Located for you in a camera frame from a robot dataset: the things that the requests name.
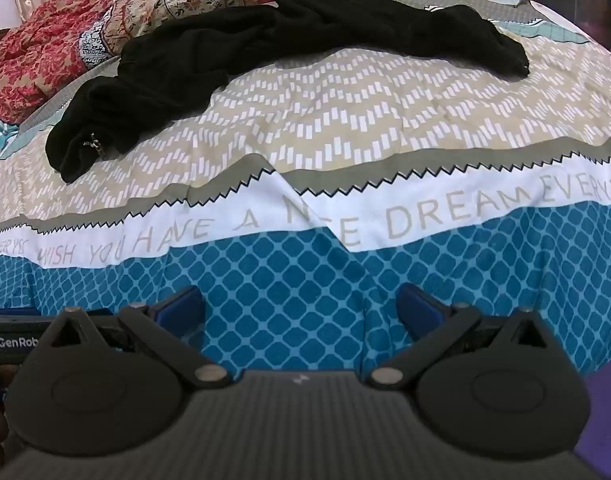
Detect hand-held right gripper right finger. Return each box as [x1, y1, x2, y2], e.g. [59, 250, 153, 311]
[365, 282, 561, 389]

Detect purple cloth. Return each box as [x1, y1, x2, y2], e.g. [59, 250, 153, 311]
[574, 367, 611, 480]

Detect patterned beige and blue bedsheet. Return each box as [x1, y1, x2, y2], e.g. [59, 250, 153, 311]
[0, 0, 611, 376]

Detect red floral quilt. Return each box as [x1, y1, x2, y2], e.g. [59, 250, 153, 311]
[0, 0, 366, 126]

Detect black pants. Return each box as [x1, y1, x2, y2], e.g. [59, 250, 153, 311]
[44, 0, 530, 184]

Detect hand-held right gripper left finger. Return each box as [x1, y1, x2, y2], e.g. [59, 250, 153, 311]
[28, 286, 232, 389]

